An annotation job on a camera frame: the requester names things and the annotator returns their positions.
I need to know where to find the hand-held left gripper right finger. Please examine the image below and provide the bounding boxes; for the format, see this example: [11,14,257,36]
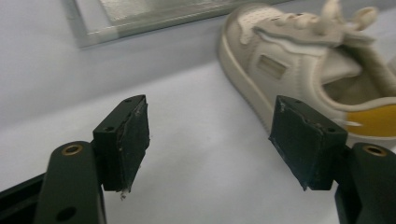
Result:
[268,95,348,191]

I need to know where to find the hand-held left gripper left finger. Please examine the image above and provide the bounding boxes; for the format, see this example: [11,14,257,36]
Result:
[92,94,151,200]

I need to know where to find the white sneaker with yellow heel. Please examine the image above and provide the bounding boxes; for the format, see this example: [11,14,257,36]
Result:
[218,0,396,149]

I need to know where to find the white metal shoe rack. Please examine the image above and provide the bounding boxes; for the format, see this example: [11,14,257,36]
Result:
[62,0,293,49]

